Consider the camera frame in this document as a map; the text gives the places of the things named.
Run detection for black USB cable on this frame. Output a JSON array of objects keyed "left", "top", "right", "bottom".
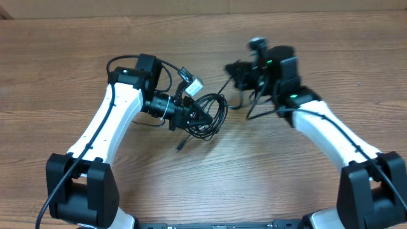
[{"left": 174, "top": 76, "right": 245, "bottom": 153}]

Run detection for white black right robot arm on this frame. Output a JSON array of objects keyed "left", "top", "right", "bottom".
[{"left": 225, "top": 46, "right": 406, "bottom": 228}]

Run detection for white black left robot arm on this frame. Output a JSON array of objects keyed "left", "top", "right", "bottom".
[{"left": 36, "top": 54, "right": 214, "bottom": 228}]

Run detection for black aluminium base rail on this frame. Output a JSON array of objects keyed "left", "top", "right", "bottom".
[{"left": 133, "top": 208, "right": 319, "bottom": 229}]

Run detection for cardboard back wall panel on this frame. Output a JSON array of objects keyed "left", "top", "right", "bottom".
[{"left": 1, "top": 0, "right": 406, "bottom": 19}]

